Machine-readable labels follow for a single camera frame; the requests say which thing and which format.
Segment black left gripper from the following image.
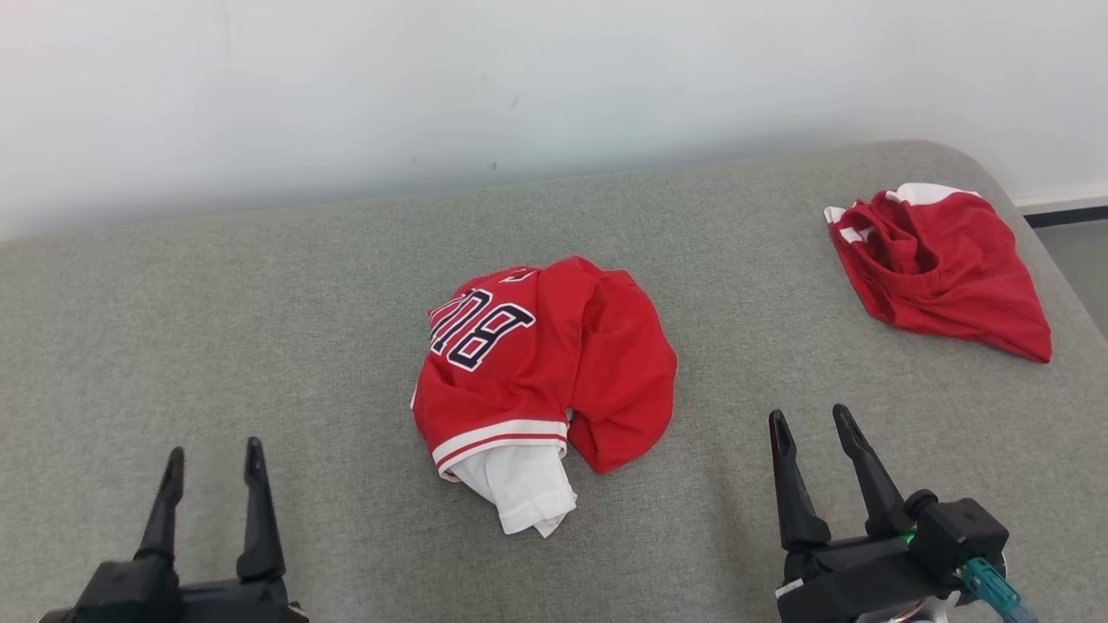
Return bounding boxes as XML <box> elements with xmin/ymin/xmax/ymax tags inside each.
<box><xmin>38</xmin><ymin>437</ymin><xmax>310</xmax><ymax>623</ymax></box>

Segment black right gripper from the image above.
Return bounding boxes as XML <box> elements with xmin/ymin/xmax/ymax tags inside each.
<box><xmin>769</xmin><ymin>404</ymin><xmax>957</xmax><ymax>623</ymax></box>

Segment red shorts with white stripes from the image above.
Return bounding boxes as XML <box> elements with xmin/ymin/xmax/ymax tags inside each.
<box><xmin>824</xmin><ymin>183</ymin><xmax>1053</xmax><ymax>364</ymax></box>

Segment red jersey with white sleeves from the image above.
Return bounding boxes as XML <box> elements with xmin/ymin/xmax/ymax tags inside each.
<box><xmin>411</xmin><ymin>256</ymin><xmax>678</xmax><ymax>539</ymax></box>

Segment grey fabric sofa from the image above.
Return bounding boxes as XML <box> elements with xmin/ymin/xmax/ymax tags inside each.
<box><xmin>0</xmin><ymin>140</ymin><xmax>1108</xmax><ymax>623</ymax></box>

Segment black and white wall baseboard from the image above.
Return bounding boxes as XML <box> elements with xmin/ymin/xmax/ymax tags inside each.
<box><xmin>1013</xmin><ymin>186</ymin><xmax>1108</xmax><ymax>228</ymax></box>

